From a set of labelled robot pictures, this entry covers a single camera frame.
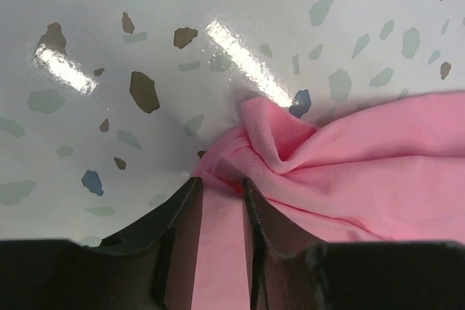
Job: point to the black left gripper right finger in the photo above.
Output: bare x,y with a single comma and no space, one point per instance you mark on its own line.
289,268

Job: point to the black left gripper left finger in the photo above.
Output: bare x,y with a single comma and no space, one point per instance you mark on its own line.
150,264

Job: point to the pink t shirt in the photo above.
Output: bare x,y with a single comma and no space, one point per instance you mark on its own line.
390,172

